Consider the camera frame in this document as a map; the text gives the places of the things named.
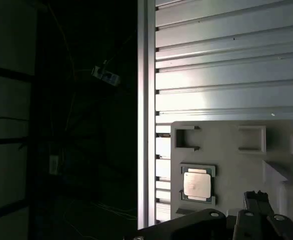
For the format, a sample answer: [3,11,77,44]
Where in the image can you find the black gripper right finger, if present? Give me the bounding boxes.
[257,190,293,240]

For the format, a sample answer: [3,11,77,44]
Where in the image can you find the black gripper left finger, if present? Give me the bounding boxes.
[123,191,260,240]

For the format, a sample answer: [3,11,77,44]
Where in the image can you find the silver CPU green edge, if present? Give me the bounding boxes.
[180,164,216,202]

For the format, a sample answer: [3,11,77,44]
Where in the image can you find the grey plastic parts rack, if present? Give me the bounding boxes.
[170,120,293,226]

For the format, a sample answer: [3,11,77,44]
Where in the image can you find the grey power strip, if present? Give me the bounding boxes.
[90,64,122,88]

